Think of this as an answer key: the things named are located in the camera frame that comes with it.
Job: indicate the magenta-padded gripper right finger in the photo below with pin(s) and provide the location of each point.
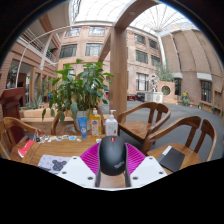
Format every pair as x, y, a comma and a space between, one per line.
148, 170

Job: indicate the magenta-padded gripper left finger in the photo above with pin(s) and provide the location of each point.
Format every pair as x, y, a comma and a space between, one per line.
75, 170

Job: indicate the black computer mouse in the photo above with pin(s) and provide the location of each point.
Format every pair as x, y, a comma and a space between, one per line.
112, 155

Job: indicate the cartoon print mouse pad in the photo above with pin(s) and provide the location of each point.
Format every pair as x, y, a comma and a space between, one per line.
51, 164

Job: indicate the black notebook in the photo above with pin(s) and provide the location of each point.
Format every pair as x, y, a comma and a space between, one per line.
171, 159

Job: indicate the small blue picture card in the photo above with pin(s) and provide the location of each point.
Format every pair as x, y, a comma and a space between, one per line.
72, 137

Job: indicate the clear plastic packet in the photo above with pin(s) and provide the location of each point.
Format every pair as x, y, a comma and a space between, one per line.
98, 140

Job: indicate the blue squeeze tube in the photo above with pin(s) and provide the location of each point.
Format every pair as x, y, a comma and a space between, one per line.
82, 128

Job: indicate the wooden armchair with round back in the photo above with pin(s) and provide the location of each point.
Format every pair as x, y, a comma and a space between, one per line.
196, 155
55, 125
136, 128
5, 133

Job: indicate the small black key fob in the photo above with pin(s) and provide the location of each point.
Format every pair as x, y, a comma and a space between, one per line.
37, 139

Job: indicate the yellow liquid soap bottle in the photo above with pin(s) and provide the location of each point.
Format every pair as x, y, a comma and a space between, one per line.
96, 125

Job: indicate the red booklet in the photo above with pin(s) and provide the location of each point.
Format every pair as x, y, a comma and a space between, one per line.
26, 149

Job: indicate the white pump bottle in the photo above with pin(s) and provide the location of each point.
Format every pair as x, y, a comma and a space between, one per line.
111, 126

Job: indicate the yellow flowering potted plant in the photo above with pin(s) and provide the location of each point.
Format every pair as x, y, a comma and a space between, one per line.
185, 99

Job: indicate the green potted plant white pot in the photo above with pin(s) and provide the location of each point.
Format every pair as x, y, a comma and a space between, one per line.
80, 85

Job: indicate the dark red wooden chair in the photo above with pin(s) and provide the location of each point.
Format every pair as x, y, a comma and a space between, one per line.
11, 103

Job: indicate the white statue on pedestal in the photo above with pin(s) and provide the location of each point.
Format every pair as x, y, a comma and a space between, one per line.
154, 95

